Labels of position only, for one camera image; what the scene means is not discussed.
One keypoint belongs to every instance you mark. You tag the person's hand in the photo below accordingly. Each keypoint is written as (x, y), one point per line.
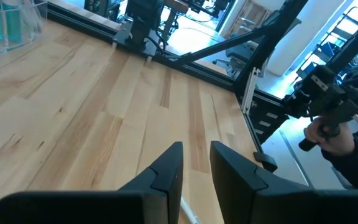
(337, 144)

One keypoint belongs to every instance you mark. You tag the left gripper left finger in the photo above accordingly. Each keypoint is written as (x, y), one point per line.
(89, 208)

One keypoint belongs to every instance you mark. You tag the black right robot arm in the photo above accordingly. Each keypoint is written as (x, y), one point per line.
(141, 18)

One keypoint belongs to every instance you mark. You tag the black table clamp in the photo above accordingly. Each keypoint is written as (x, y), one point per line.
(264, 160)

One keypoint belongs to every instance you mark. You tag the wooden stool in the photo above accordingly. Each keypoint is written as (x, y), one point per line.
(177, 5)

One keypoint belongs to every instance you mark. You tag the wrapped blue toothbrush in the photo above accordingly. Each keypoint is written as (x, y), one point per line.
(190, 213)

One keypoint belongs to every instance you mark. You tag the grey office chair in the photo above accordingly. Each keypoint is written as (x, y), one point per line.
(241, 53)

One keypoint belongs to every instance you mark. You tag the black aluminium table frame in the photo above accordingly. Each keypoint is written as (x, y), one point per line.
(82, 22)

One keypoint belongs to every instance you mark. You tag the clear acrylic organizer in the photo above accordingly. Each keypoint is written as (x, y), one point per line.
(30, 37)

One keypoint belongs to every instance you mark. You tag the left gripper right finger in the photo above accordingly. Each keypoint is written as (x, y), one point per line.
(291, 208)

